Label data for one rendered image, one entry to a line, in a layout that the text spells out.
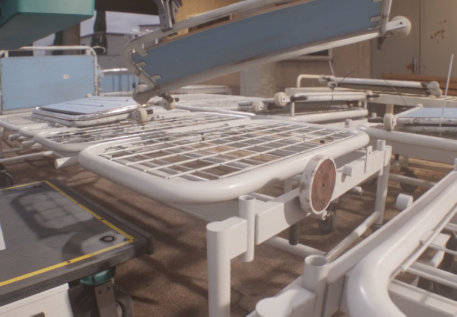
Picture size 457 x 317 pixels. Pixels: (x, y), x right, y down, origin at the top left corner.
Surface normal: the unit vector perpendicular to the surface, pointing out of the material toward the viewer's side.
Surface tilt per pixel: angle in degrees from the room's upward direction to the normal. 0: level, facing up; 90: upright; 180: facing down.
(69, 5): 90
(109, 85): 90
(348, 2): 150
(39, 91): 90
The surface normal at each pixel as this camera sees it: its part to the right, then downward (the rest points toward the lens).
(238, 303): 0.00, -0.98
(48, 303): 0.74, 0.13
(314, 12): 0.15, 0.94
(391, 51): -0.67, 0.15
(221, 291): 0.24, 0.19
